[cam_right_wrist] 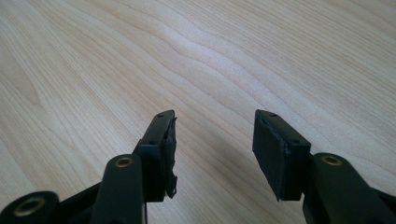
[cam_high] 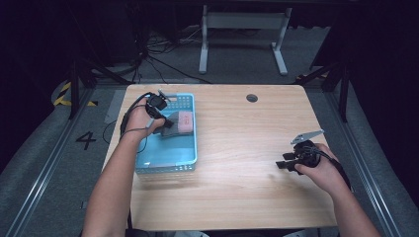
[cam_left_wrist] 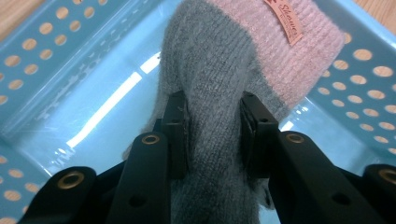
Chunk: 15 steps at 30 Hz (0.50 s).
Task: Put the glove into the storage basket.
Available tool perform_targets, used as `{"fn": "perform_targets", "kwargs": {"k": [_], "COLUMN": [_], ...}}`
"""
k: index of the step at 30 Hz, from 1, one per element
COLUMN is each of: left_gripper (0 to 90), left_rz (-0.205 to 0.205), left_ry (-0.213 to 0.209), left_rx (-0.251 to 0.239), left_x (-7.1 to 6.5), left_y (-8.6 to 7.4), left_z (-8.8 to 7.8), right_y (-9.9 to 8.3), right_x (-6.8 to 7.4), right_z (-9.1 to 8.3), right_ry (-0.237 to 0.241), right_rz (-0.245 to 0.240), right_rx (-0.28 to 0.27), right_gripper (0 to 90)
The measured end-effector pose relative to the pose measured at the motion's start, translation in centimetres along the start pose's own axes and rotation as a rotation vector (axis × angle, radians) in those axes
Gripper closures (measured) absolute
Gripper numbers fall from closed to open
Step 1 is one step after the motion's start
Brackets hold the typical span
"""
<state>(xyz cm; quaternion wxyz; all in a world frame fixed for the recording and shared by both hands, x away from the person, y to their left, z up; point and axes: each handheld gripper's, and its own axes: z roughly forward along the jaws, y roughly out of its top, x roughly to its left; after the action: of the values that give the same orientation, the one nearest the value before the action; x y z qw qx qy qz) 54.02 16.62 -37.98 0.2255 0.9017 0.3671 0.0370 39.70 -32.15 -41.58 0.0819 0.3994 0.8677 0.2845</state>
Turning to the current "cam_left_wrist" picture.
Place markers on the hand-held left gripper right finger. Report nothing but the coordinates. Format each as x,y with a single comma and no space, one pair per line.
295,174

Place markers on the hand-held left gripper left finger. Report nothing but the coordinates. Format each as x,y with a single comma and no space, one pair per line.
149,174

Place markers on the blue plastic basket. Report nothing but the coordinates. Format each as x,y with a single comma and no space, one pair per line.
93,93

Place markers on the grey pink glove with label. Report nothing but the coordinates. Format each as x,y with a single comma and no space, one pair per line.
214,77

